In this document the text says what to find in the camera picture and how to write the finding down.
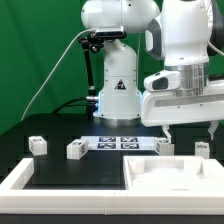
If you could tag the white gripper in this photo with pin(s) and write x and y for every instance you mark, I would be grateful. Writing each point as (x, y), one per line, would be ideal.
(162, 107)

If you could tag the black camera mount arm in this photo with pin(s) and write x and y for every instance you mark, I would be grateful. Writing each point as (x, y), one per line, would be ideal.
(83, 41)

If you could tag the white square table top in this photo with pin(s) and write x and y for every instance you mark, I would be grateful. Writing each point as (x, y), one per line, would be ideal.
(172, 173)

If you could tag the grey mounted camera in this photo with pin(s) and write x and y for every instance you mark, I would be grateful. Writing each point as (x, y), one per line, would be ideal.
(111, 32)

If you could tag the white AprilTag base plate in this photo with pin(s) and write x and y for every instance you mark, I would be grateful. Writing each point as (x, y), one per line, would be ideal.
(120, 142)

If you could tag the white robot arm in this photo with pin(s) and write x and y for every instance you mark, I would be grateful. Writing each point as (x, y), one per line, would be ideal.
(183, 34)

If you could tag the white U-shaped obstacle fence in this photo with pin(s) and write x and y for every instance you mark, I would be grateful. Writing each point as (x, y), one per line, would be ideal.
(15, 199)

